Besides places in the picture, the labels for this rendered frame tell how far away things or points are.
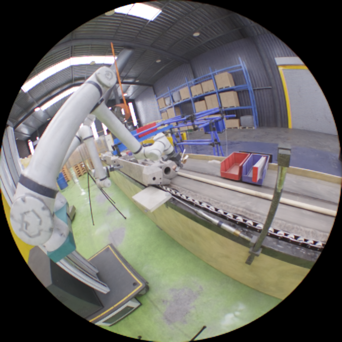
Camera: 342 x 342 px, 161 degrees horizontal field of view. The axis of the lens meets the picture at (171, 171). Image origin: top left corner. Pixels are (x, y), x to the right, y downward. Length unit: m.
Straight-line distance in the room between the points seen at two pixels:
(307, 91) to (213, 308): 11.31
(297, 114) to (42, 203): 11.04
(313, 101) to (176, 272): 11.35
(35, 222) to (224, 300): 1.33
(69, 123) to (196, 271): 1.45
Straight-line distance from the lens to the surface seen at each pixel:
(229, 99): 10.03
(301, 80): 11.16
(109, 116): 0.75
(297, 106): 10.79
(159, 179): 1.09
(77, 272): 0.99
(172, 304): 1.35
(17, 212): 0.41
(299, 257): 0.70
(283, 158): 0.30
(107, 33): 11.01
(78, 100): 0.51
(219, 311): 1.32
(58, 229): 0.64
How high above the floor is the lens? 1.31
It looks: 22 degrees down
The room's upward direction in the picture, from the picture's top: 15 degrees counter-clockwise
